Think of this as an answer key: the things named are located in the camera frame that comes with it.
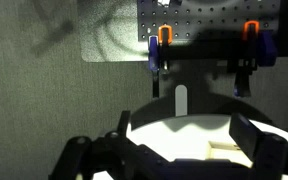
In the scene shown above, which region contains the round white table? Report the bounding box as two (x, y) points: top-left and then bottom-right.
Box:
(92, 113), (288, 180)

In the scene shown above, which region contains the shallow wooden crate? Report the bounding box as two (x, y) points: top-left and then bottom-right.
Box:
(206, 139), (253, 168)

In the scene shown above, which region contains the white table base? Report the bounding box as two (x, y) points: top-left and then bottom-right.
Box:
(174, 84), (189, 118)

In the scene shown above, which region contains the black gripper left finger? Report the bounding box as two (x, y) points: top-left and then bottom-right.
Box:
(48, 110), (172, 180)

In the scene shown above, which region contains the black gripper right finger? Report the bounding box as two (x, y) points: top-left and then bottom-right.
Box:
(229, 112), (288, 180)

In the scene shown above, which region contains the purple orange bar clamp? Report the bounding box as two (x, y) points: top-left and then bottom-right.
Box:
(232, 19), (278, 98)
(147, 23), (175, 99)

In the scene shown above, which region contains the black perforated pegboard plate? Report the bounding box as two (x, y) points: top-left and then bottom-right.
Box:
(137, 0), (282, 43)

